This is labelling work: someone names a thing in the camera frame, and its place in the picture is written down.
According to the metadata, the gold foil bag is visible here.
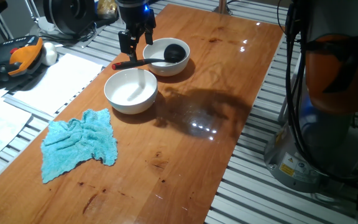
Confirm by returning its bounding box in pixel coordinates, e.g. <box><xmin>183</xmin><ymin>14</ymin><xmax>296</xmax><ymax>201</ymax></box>
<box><xmin>97</xmin><ymin>0</ymin><xmax>119</xmax><ymax>20</ymax></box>

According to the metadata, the printed paper sheet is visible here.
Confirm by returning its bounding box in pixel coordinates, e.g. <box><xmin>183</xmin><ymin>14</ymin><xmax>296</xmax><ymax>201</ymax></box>
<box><xmin>0</xmin><ymin>89</ymin><xmax>33</xmax><ymax>171</ymax></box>

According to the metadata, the black ladle with red tip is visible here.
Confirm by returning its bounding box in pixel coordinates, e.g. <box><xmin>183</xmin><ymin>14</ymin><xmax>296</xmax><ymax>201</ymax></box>
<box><xmin>111</xmin><ymin>43</ymin><xmax>187</xmax><ymax>71</ymax></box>

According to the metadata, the aluminium frame post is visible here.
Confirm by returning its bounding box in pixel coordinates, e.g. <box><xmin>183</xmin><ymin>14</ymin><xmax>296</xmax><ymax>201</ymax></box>
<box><xmin>212</xmin><ymin>0</ymin><xmax>233</xmax><ymax>16</ymax></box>

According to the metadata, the teal terry cloth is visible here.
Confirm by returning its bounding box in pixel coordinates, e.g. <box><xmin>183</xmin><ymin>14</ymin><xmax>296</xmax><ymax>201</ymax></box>
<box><xmin>40</xmin><ymin>108</ymin><xmax>119</xmax><ymax>184</ymax></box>

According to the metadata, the orange black teach pendant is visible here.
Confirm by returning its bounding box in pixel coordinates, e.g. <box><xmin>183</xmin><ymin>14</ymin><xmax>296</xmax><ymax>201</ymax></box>
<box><xmin>0</xmin><ymin>35</ymin><xmax>45</xmax><ymax>83</ymax></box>

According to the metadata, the brown wooden board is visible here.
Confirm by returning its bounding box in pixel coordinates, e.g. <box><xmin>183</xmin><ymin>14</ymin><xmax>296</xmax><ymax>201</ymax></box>
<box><xmin>0</xmin><ymin>3</ymin><xmax>286</xmax><ymax>224</ymax></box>

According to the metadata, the black filament spool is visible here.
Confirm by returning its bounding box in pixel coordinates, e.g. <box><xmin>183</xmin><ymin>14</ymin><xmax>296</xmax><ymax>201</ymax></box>
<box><xmin>43</xmin><ymin>0</ymin><xmax>98</xmax><ymax>35</ymax></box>

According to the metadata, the white paper sheet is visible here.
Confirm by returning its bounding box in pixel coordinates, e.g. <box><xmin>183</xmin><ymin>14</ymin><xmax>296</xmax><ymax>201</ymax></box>
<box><xmin>12</xmin><ymin>53</ymin><xmax>104</xmax><ymax>117</ymax></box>

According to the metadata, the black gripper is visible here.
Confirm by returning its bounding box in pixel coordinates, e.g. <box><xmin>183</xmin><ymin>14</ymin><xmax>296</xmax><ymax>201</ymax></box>
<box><xmin>116</xmin><ymin>0</ymin><xmax>157</xmax><ymax>62</ymax></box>

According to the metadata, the white ceramic bowl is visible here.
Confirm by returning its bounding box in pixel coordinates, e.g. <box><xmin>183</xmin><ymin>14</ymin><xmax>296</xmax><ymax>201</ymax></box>
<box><xmin>142</xmin><ymin>37</ymin><xmax>191</xmax><ymax>77</ymax></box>
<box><xmin>103</xmin><ymin>68</ymin><xmax>159</xmax><ymax>115</ymax></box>

